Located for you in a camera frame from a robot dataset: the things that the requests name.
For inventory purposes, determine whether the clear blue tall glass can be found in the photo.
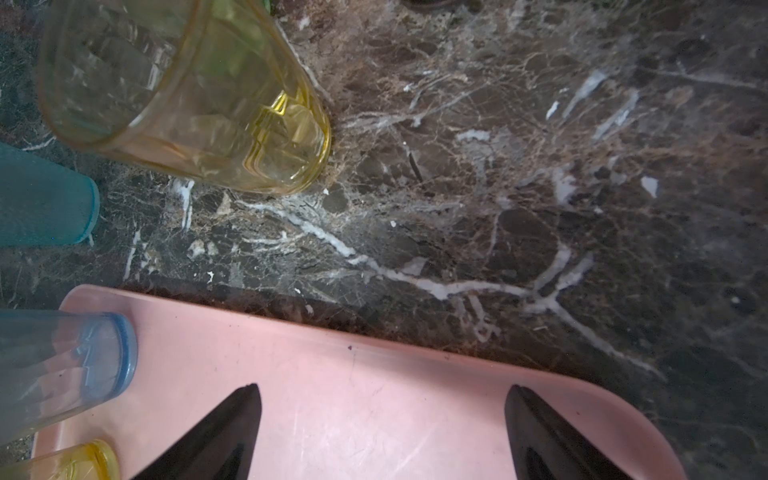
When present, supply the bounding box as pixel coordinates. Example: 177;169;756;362
1;309;139;444

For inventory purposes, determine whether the pink tray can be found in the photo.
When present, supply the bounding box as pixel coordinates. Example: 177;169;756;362
33;285;685;479

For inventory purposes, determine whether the frosted teal glass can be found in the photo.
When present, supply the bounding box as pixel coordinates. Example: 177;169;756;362
1;143;101;247

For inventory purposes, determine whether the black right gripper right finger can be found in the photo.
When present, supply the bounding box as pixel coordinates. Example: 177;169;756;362
504;385;629;480

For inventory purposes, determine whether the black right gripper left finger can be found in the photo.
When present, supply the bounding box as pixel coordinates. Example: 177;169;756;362
135;384;262;480

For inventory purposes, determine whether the tall yellow glass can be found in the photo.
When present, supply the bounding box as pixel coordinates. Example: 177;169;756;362
1;439;121;480

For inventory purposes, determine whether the short yellow glass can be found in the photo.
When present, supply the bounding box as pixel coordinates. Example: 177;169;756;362
38;1;332;195

